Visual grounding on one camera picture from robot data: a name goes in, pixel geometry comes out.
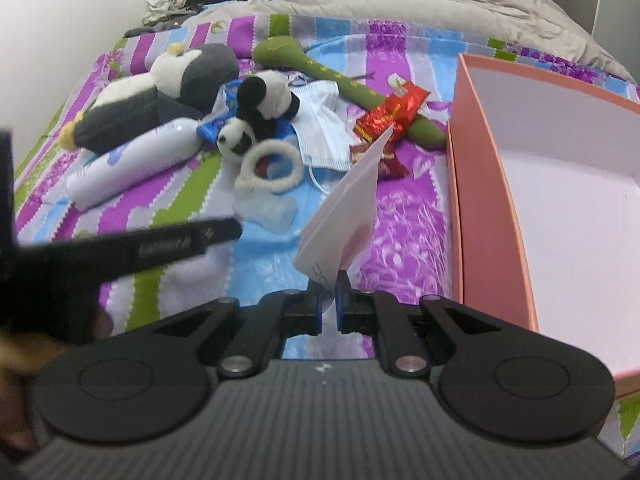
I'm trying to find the white paper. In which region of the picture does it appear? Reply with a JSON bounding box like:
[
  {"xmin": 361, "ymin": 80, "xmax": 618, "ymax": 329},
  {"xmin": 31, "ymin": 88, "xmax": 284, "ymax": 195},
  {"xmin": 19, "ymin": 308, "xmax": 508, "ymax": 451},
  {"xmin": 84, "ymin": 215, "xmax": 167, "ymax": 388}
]
[{"xmin": 294, "ymin": 128, "xmax": 393, "ymax": 300}]

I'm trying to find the small panda plush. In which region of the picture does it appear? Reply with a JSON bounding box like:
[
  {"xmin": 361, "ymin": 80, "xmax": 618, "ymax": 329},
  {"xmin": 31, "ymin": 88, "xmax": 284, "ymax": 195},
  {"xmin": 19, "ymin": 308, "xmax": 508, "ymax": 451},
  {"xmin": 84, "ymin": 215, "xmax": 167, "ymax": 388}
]
[{"xmin": 216, "ymin": 70, "xmax": 300, "ymax": 164}]

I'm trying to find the clear plastic wrapper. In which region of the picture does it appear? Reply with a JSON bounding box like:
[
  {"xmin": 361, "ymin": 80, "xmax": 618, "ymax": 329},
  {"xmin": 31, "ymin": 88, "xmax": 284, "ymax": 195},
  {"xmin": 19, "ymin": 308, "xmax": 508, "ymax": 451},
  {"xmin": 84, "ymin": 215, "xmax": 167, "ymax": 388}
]
[{"xmin": 232, "ymin": 188, "xmax": 298, "ymax": 233}]

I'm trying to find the white lotion bottle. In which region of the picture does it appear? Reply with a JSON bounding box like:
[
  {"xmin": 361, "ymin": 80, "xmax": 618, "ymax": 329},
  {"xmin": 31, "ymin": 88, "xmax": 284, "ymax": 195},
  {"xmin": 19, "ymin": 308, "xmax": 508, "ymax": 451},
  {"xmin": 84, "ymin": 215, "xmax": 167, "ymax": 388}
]
[{"xmin": 66, "ymin": 118, "xmax": 202, "ymax": 211}]

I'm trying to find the white face mask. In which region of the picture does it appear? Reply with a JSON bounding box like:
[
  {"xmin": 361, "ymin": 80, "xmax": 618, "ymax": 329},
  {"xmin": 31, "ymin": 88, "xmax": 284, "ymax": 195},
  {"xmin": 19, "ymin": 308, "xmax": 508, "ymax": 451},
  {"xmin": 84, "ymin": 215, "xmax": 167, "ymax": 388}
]
[{"xmin": 288, "ymin": 79, "xmax": 356, "ymax": 195}]

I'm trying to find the colourful striped bedsheet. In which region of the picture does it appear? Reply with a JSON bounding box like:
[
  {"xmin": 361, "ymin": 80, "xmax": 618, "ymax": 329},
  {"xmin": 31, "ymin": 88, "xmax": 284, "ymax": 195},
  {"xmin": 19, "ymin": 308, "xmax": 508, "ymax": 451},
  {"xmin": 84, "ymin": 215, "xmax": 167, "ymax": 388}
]
[{"xmin": 12, "ymin": 1, "xmax": 640, "ymax": 441}]

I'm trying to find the green plush massage stick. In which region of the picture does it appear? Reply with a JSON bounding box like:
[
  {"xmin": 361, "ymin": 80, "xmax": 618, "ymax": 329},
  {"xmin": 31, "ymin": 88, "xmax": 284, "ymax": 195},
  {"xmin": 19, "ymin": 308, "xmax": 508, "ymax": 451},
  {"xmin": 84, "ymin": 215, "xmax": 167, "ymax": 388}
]
[{"xmin": 252, "ymin": 36, "xmax": 447, "ymax": 151}]

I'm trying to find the red candy wrapper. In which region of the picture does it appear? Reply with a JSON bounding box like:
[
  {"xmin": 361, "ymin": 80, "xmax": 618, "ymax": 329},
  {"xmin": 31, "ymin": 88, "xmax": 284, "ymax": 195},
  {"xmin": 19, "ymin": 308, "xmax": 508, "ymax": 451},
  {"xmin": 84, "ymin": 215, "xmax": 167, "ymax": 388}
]
[{"xmin": 349, "ymin": 81, "xmax": 430, "ymax": 180}]

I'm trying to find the pink cardboard box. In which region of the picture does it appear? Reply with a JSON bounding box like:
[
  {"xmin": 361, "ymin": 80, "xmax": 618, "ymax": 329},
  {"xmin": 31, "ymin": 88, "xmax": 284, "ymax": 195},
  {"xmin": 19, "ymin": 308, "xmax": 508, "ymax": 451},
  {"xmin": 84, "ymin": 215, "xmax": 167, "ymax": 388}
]
[{"xmin": 447, "ymin": 54, "xmax": 639, "ymax": 396}]

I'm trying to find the grey white penguin plush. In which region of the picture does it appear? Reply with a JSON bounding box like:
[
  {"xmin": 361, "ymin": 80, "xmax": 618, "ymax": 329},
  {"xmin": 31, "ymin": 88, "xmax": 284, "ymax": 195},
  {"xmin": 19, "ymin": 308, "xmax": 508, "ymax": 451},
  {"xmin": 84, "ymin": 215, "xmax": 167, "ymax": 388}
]
[{"xmin": 58, "ymin": 42, "xmax": 240, "ymax": 155}]

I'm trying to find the white crumpled cloth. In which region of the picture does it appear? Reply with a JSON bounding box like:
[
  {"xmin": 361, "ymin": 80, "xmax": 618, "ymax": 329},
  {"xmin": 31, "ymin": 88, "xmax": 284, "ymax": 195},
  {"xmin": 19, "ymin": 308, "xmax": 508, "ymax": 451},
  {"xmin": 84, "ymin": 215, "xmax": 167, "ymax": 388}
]
[{"xmin": 141, "ymin": 0, "xmax": 195, "ymax": 26}]

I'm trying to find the beige duvet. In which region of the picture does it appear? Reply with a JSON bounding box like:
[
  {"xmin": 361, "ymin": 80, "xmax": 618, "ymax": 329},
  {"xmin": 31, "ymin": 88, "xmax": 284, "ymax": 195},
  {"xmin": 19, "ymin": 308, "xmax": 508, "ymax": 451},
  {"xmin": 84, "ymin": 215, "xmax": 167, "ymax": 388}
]
[{"xmin": 186, "ymin": 0, "xmax": 636, "ymax": 81}]

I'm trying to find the white fluffy hair tie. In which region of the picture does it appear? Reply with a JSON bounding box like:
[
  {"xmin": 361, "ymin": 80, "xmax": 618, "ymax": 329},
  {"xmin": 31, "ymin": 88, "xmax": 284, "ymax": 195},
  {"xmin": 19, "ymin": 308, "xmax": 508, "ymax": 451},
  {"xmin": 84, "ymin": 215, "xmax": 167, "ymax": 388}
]
[{"xmin": 235, "ymin": 140, "xmax": 306, "ymax": 194}]

